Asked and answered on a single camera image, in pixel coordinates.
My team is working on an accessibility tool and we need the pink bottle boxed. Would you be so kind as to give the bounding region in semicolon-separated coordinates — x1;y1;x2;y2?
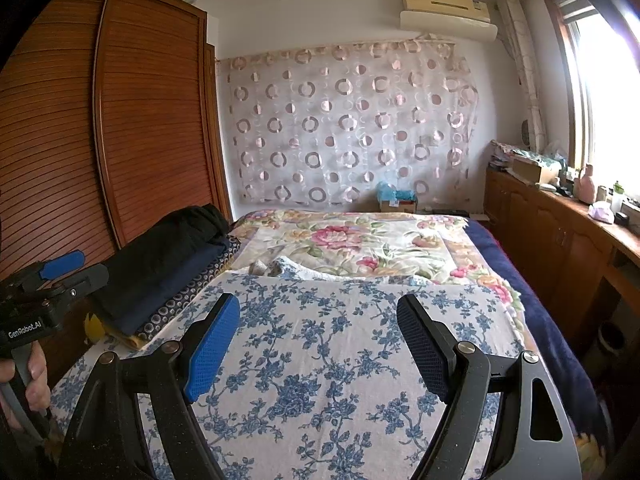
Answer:
572;164;596;205

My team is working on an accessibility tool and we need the window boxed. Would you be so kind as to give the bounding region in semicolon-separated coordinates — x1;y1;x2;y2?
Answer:
542;0;640;202

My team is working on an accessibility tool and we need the wooden slatted wardrobe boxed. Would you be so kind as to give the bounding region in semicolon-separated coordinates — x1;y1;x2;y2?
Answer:
0;0;234;377

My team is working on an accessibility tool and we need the navy blanket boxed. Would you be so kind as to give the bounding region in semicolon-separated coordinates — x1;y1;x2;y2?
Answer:
462;215;609;457

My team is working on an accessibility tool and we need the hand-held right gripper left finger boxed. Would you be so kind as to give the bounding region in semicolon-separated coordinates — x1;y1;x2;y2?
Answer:
57;291;242;480

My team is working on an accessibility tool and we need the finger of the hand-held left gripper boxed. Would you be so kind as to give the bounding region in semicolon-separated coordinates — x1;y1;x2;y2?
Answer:
54;263;110;297
39;249;86;281

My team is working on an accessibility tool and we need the black printed t-shirt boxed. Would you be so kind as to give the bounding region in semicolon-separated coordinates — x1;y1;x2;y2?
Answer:
87;203;231;322

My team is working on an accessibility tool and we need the blue plastic bag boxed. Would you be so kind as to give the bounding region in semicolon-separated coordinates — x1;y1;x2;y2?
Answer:
375;181;419;204

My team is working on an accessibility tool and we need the pile of clutter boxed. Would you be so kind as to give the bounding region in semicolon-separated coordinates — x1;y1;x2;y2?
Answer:
490;140;521;169

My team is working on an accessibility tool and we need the wall air conditioner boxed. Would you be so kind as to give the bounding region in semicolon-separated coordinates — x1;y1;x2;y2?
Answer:
399;0;500;41

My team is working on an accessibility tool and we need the person's left hand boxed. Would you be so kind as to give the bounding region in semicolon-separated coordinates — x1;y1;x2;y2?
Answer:
0;342;52;431

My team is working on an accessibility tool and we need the patterned window curtain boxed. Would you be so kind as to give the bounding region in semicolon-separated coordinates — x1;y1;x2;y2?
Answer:
497;0;549;149

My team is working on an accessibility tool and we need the long wooden cabinet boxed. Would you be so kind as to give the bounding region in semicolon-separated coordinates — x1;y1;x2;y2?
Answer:
484;165;640;362

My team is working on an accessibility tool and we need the folded navy garment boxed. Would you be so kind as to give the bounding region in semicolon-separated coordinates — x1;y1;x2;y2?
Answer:
107;237;241;334

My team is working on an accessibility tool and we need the white knit cloth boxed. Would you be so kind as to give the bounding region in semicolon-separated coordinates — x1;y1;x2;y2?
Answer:
274;255;351;281

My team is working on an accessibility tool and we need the circle-print sheer wall curtain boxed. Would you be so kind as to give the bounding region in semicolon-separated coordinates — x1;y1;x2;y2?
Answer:
220;37;481;207

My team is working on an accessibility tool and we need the folded dotted dark garment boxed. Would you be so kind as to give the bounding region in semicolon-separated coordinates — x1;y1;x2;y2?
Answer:
132;240;244;344

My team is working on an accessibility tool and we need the lilac cloth bundle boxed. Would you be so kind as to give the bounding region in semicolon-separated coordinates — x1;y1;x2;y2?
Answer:
587;201;616;224

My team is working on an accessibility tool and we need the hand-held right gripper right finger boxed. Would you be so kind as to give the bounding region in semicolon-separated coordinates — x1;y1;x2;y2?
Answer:
396;294;583;480

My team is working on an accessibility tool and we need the blue floral bed sheet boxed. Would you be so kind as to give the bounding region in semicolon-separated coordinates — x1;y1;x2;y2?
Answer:
50;270;526;480

